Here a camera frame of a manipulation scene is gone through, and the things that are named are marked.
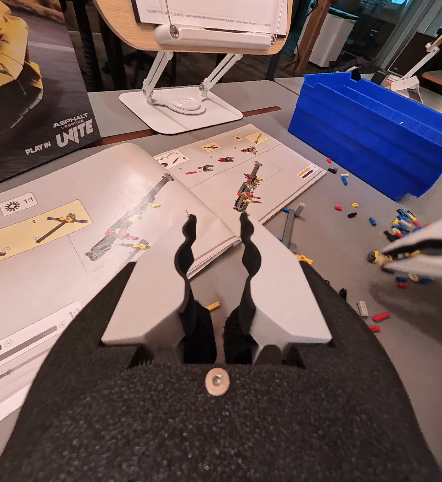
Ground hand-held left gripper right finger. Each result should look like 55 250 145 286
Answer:
223 214 333 364

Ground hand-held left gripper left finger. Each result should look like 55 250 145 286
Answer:
101 214 218 364

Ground pile of small lego pieces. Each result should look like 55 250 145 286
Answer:
367 207 434 288

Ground long grey lego beam assembly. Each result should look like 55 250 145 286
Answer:
277 203 314 266

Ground lego instruction booklet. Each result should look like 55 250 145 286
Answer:
0 124 327 426

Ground blue plastic bin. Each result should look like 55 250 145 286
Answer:
288 72 442 202

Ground white stand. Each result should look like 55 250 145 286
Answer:
119 23 278 135

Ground white cabinet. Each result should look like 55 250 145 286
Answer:
308 11 357 68

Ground black yellow box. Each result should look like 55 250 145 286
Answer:
0 0 102 189

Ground light wooden board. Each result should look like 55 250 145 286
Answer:
93 0 293 56

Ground white printed paper sheet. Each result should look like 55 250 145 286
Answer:
132 0 287 32

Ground wooden post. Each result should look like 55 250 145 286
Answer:
294 0 332 76

